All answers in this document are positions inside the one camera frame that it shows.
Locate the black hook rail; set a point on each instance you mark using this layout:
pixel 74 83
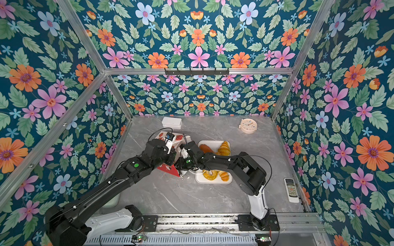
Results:
pixel 192 72

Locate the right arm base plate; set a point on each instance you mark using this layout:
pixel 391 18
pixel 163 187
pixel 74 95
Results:
pixel 248 222

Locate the white remote control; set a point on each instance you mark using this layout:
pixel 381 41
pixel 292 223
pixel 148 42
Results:
pixel 291 190

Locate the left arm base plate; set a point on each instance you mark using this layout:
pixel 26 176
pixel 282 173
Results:
pixel 146 223

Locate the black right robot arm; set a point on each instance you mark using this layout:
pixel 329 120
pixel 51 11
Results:
pixel 246 172

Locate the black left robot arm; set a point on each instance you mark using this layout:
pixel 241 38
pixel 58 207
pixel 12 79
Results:
pixel 75 223

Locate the pink alarm clock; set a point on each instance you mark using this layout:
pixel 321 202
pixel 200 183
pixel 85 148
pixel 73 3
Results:
pixel 248 126

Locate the red white paper bag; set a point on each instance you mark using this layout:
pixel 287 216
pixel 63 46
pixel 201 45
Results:
pixel 177 141

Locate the white rectangular tray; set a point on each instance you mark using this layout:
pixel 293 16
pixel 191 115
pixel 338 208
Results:
pixel 214 144

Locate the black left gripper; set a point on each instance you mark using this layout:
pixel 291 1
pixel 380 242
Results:
pixel 173 155

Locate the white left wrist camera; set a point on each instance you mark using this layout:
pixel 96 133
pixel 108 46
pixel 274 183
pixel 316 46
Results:
pixel 169 140

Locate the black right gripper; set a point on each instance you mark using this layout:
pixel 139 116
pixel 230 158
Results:
pixel 181 162

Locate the glazed yellow donut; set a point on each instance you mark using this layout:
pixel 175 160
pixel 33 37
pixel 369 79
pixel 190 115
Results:
pixel 210 175

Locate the pale green box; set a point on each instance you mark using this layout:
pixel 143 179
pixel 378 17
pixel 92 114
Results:
pixel 113 202

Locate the white plastic box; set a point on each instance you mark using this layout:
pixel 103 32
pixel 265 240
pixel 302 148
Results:
pixel 172 122

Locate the long twisted bread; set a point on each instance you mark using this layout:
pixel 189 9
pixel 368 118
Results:
pixel 224 149

